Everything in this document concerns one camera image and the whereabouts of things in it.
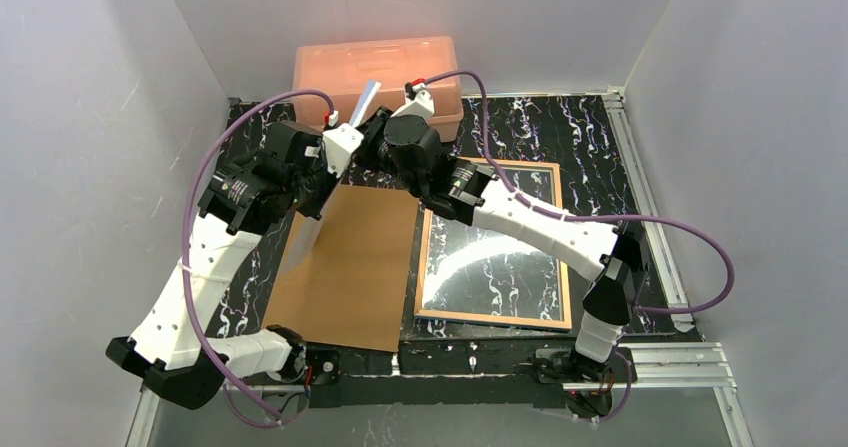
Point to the hot air balloon photo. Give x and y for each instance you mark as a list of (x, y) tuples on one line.
[(302, 240)]

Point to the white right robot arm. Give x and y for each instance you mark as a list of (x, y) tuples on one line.
[(614, 257)]

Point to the aluminium front rail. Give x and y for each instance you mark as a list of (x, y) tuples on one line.
[(462, 393)]

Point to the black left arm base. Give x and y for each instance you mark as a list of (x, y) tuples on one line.
[(289, 390)]

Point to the aluminium right side rail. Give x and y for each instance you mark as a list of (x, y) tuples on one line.
[(666, 267)]

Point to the brown cardboard backing board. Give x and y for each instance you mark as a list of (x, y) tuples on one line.
[(342, 280)]

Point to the translucent pink plastic storage box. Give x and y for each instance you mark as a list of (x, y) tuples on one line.
[(343, 70)]

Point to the clear acrylic sheet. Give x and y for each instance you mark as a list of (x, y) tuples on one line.
[(493, 265)]

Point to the aluminium rail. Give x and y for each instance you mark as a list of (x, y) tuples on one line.
[(666, 267), (462, 393)]

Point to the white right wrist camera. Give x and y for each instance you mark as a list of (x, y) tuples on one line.
[(418, 101)]

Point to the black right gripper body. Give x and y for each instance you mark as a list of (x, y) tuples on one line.
[(375, 129)]

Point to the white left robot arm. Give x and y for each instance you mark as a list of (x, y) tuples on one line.
[(293, 171)]

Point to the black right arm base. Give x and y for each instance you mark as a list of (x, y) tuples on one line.
[(594, 391)]

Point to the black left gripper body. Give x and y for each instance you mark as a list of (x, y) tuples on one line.
[(317, 183)]

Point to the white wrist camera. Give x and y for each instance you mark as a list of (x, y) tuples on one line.
[(339, 143), (418, 101)]

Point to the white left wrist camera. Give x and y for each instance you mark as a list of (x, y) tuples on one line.
[(339, 143)]

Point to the blue wooden picture frame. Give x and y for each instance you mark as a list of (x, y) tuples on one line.
[(493, 318)]

